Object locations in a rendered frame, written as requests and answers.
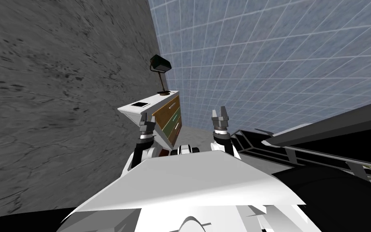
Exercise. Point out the green desk lamp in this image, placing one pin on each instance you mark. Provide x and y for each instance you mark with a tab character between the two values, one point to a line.
160	63

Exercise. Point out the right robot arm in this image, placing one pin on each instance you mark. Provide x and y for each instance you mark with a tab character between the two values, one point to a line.
224	141

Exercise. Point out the white dresser with drawers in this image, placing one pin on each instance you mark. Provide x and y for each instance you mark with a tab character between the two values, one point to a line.
130	111

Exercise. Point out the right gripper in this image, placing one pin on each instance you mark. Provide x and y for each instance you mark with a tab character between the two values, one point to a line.
220	123

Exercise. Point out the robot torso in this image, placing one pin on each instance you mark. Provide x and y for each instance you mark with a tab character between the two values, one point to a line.
198	180

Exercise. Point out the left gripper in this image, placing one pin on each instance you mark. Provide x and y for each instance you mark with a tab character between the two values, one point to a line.
147	128

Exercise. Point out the green drawer front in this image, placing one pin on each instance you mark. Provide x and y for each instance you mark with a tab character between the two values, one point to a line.
172	123

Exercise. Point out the light wooden drawer front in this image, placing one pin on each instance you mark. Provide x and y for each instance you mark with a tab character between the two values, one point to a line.
166	111

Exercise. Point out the black framed furniture piece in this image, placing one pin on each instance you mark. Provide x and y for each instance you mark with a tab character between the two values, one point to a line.
333	129

